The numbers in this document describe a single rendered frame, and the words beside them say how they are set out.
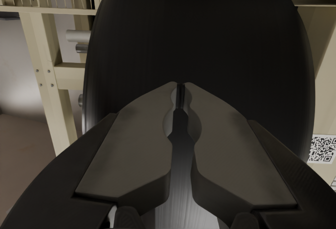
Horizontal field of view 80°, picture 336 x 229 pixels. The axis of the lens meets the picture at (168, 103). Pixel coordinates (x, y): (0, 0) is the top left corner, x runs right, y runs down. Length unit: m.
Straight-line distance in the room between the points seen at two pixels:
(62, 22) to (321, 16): 4.11
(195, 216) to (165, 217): 0.04
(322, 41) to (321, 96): 0.10
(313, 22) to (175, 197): 0.39
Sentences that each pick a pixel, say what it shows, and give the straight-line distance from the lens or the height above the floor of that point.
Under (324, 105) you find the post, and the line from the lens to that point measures 0.48.
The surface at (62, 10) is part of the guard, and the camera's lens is 0.85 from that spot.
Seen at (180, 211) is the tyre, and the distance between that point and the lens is 0.27.
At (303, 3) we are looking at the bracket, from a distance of 0.48.
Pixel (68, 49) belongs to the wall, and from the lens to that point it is 4.37.
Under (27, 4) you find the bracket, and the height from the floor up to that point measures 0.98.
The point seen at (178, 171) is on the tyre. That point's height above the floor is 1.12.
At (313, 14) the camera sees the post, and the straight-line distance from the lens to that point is 0.49.
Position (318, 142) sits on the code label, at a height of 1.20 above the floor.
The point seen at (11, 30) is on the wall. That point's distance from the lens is 5.28.
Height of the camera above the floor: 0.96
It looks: 26 degrees up
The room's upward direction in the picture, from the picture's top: 178 degrees counter-clockwise
